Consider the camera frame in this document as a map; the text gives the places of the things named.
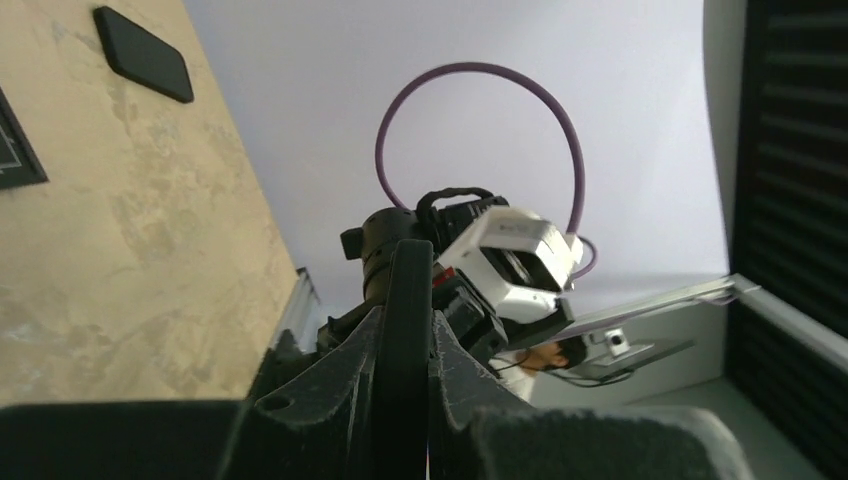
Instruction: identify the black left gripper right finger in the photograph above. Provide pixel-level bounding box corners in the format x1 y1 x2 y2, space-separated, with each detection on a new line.
463 407 754 479

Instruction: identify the black white chessboard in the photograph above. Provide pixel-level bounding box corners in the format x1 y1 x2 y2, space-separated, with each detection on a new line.
1 91 49 190

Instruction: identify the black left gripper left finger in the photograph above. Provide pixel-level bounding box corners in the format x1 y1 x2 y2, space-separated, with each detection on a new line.
1 400 241 479

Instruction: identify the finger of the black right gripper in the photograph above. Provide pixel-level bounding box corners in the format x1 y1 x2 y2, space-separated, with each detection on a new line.
428 311 530 479
218 307 382 479

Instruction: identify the person in white shirt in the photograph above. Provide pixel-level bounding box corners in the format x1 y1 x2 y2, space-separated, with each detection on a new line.
488 336 588 403

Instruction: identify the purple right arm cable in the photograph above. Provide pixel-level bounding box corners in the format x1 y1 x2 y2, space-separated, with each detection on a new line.
374 61 599 281

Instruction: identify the aluminium frame rail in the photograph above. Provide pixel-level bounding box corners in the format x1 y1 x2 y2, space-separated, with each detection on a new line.
269 267 326 352

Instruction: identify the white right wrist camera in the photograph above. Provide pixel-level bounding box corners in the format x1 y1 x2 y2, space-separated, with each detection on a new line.
437 206 584 324

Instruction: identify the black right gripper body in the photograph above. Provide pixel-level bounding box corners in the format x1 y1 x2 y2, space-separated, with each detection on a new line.
251 195 576 412

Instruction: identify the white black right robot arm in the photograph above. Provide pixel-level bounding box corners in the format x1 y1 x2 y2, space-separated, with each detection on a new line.
219 195 583 479

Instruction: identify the overhead camera on mount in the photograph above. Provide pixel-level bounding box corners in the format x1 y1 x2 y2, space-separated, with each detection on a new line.
566 275 759 384

